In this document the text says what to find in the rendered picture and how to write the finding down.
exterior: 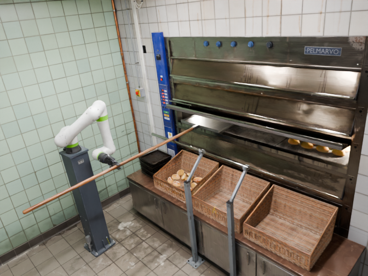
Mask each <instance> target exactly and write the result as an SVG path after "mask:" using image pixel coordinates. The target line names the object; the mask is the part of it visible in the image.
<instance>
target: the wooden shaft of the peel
mask: <svg viewBox="0 0 368 276"><path fill-rule="evenodd" d="M192 130H193V128H190V129H187V130H185V131H183V132H181V133H179V134H177V135H175V136H173V137H171V138H169V139H167V140H165V141H163V142H161V143H159V144H157V145H155V146H153V147H151V148H149V149H147V150H145V151H143V152H141V153H139V154H137V155H135V156H133V157H131V158H129V159H127V160H125V161H123V162H121V163H120V165H119V166H116V165H115V166H113V167H111V168H109V169H107V170H104V171H102V172H100V173H98V174H96V175H94V176H92V177H90V178H88V179H86V180H84V181H82V182H80V183H78V184H76V185H74V186H72V187H70V188H68V189H66V190H64V191H62V192H60V193H58V194H56V195H54V196H52V197H50V198H48V199H46V200H44V201H42V202H40V203H38V204H36V205H34V206H32V207H30V208H28V209H26V210H24V211H22V213H23V214H27V213H29V212H31V211H33V210H35V209H37V208H39V207H41V206H43V205H45V204H47V203H49V202H51V201H53V200H55V199H57V198H59V197H61V196H63V195H65V194H67V193H68V192H70V191H72V190H74V189H76V188H78V187H80V186H82V185H84V184H86V183H88V182H90V181H92V180H94V179H96V178H98V177H100V176H102V175H104V174H106V173H108V172H110V171H112V170H114V169H116V168H118V167H120V166H122V165H124V164H126V163H128V162H130V161H132V160H134V159H136V158H138V157H140V156H142V155H144V154H146V153H148V152H150V151H152V150H154V149H156V148H158V147H160V146H162V145H164V144H166V143H168V142H170V141H172V140H174V139H176V138H178V137H180V136H182V135H184V134H186V133H188V132H190V131H192Z"/></svg>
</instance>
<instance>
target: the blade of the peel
mask: <svg viewBox="0 0 368 276"><path fill-rule="evenodd" d="M181 122H182V123H186V124H189V125H193V126H194V125H196V124H199V127H200V128H203V129H206V130H210V131H214V132H217V133H219V132H221V131H223V130H225V129H227V128H228V127H230V126H232V125H233V124H230V123H226V122H222V121H219V120H214V119H210V118H205V117H201V116H197V115H193V116H190V117H188V118H185V119H182V120H181Z"/></svg>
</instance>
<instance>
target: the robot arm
mask: <svg viewBox="0 0 368 276"><path fill-rule="evenodd" d="M95 121H96V122H97V125H98V127H99V130H100V133H101V137H102V141H103V147H101V148H98V149H95V150H93V152H92V157H93V159H94V160H98V161H100V162H101V163H104V164H108V165H109V166H110V168H111V167H113V166H115V165H116V166H119V165H120V164H119V163H118V162H117V161H115V158H113V157H112V156H110V155H112V154H114V153H115V151H116V147H115V145H114V143H113V139H112V135H111V131H110V124H109V118H108V114H107V108H106V105H105V103H104V102H103V101H100V100H97V101H95V102H94V103H93V105H92V106H90V107H89V108H88V109H87V110H86V111H85V112H84V113H83V114H82V115H81V116H80V117H79V118H78V119H77V120H76V121H75V122H74V123H73V124H72V125H70V126H65V127H63V128H62V129H61V130H60V132H59V133H58V134H57V135H56V136H55V139H54V142H55V144H56V145H57V146H58V147H61V148H63V150H64V151H65V152H66V153H67V154H74V153H77V152H79V151H81V150H82V148H81V146H80V145H79V143H78V137H77V135H78V134H79V133H80V132H81V131H82V130H84V129H85V128H86V127H87V126H89V125H90V124H91V123H93V122H95Z"/></svg>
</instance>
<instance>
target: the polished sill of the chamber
mask: <svg viewBox="0 0 368 276"><path fill-rule="evenodd" d="M178 124H179V125H180V126H183V127H186V128H191V127H192V126H193V125H189V124H186V123H182V122H181V121H179V122H178ZM196 130H197V131H201V132H203V133H207V134H210V135H214V136H218V137H221V138H224V139H228V140H231V141H234V142H238V143H242V144H244V145H248V146H251V147H255V148H259V149H261V150H265V151H268V152H272V153H275V154H279V155H282V156H285V157H289V158H292V159H296V160H300V161H302V162H306V163H309V164H313V165H317V166H320V167H323V168H327V169H330V170H333V171H337V172H340V173H343V174H347V168H348V166H347V165H343V164H339V163H335V162H332V161H329V160H325V159H321V158H317V157H314V156H309V155H307V154H303V153H299V152H295V151H291V150H289V149H284V148H281V147H277V146H273V145H269V144H267V143H263V142H259V141H255V140H251V139H247V138H244V137H241V136H237V135H233V134H229V133H226V132H223V131H221V132H219V133H217V132H214V131H210V130H206V129H203V128H198V129H196Z"/></svg>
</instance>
